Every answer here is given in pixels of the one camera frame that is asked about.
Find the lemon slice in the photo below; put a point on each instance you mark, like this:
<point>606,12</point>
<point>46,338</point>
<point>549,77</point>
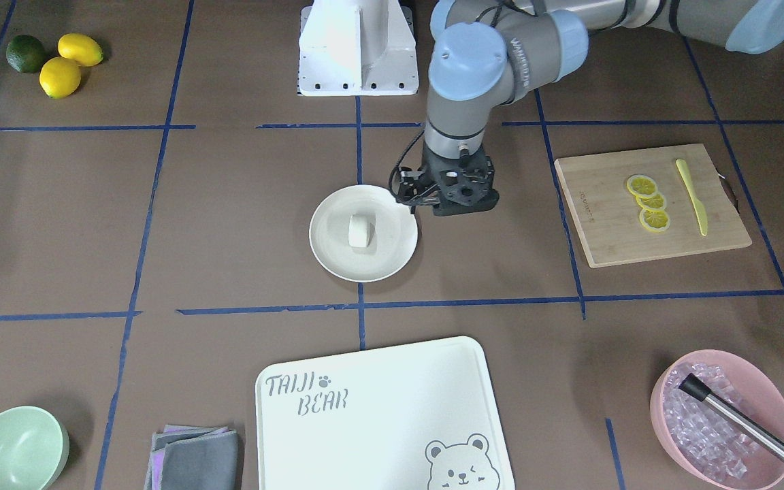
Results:
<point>655,221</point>
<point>641,186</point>
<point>655,203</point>

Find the white steamed bun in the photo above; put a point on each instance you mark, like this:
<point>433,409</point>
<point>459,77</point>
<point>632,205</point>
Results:
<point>360,228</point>

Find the beige round plate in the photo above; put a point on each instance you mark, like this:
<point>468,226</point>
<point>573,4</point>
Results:
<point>394,234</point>

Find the dark green avocado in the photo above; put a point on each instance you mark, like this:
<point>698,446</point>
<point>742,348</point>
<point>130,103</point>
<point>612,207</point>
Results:
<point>26,54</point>

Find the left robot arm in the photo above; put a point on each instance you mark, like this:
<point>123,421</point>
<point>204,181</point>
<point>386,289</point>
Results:
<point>492,53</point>

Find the lemon slice middle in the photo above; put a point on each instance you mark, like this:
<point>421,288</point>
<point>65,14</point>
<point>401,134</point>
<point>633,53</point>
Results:
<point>655,203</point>

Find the lemon slice top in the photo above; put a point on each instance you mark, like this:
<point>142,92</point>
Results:
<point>641,186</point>

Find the white bear tray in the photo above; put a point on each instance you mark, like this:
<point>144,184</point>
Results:
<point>412,416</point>

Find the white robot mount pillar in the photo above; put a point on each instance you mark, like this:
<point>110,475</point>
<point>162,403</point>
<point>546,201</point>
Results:
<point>357,48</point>

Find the lemon slice bottom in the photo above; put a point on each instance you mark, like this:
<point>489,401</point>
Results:
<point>655,221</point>

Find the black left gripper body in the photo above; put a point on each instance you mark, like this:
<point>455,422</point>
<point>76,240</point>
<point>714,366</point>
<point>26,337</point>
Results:
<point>411,188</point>

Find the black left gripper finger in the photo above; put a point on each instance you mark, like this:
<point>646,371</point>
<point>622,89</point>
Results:
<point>420,199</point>
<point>411,181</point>

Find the pink bowl with ice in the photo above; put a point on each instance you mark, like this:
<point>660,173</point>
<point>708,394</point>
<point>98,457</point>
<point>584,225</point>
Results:
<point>694,406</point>

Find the yellow plastic knife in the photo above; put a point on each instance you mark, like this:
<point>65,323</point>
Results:
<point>699,208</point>

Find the grey folded cloth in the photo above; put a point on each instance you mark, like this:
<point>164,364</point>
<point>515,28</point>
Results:
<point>193,457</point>

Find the green bowl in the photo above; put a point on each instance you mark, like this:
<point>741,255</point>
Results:
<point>34,448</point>

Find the yellow lemon near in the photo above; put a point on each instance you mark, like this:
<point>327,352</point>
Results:
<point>60,77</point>

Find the wooden cutting board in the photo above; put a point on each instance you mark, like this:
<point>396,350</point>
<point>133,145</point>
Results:
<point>606,214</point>

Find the yellow lemon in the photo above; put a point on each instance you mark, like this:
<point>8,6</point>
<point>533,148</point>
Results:
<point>80,48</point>
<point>60,77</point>

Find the yellow lemon far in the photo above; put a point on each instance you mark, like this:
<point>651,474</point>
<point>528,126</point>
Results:
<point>80,48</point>

